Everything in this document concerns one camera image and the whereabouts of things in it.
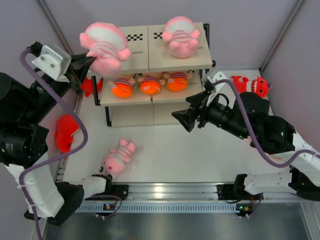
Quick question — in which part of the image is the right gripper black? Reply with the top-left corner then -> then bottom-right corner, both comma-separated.
170,90 -> 247,141

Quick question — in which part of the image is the pink striped plush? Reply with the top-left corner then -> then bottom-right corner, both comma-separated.
99,138 -> 136,178
79,22 -> 131,78

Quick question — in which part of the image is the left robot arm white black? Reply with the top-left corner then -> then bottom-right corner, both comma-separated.
0,49 -> 113,226

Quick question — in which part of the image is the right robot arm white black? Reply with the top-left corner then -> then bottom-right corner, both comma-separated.
171,92 -> 320,201

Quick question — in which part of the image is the beige three-tier shelf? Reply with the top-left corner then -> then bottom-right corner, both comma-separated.
93,22 -> 215,127

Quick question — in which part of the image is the pink plush right top shelf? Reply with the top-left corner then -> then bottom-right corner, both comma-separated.
162,16 -> 201,59

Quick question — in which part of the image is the red plush back left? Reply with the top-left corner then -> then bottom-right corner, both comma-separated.
80,76 -> 103,98

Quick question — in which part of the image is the orange doll right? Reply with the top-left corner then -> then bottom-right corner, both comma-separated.
163,70 -> 193,93

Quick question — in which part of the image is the orange doll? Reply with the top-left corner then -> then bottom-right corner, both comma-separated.
137,75 -> 166,96
108,76 -> 136,99
163,70 -> 193,93

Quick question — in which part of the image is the orange doll middle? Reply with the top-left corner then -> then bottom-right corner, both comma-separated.
137,75 -> 166,96

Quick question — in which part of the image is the orange doll left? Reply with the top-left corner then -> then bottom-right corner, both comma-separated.
108,76 -> 136,99

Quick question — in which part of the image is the red plush left side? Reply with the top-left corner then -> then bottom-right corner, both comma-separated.
54,114 -> 79,154

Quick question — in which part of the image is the red shark plush back right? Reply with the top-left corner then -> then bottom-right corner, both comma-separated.
231,75 -> 271,98

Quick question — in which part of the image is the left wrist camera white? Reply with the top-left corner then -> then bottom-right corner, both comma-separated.
31,45 -> 72,83

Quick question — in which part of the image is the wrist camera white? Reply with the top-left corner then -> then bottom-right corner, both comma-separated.
31,45 -> 72,83
199,70 -> 233,97

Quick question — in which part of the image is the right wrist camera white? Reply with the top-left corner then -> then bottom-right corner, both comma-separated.
199,70 -> 233,97

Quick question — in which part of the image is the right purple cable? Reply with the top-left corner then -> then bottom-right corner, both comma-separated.
213,79 -> 320,168

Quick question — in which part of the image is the purple cable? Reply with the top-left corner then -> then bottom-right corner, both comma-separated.
213,79 -> 320,168
18,47 -> 90,240

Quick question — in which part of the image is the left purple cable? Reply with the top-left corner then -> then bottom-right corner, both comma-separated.
18,47 -> 90,240

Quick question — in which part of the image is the aluminium rail base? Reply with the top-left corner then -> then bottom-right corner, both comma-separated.
112,182 -> 251,203

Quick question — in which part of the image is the slotted cable duct grey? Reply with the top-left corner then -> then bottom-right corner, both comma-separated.
76,202 -> 252,214

